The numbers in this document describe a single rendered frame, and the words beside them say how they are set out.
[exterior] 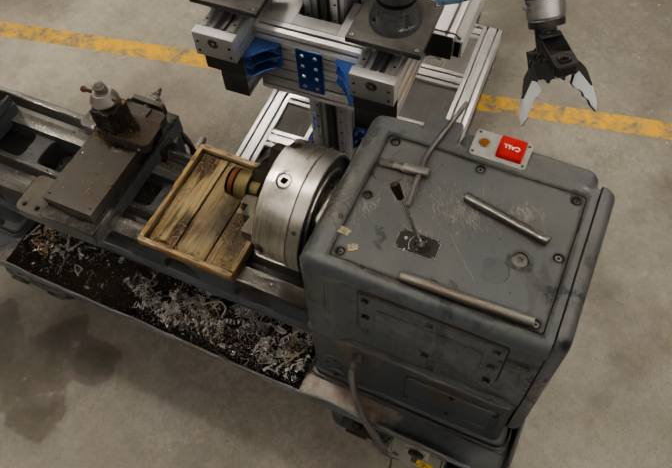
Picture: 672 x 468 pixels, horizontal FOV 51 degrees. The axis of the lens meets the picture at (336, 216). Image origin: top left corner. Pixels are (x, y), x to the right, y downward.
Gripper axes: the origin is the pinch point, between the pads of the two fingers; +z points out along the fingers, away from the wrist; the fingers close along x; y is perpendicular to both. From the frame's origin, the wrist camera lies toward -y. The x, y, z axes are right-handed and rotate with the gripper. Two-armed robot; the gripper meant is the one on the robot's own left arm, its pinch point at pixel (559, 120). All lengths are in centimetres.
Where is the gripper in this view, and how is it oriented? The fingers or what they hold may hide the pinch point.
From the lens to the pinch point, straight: 152.1
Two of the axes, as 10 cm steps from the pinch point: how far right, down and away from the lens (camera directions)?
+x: -9.8, 1.8, 0.8
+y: 0.2, -3.3, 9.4
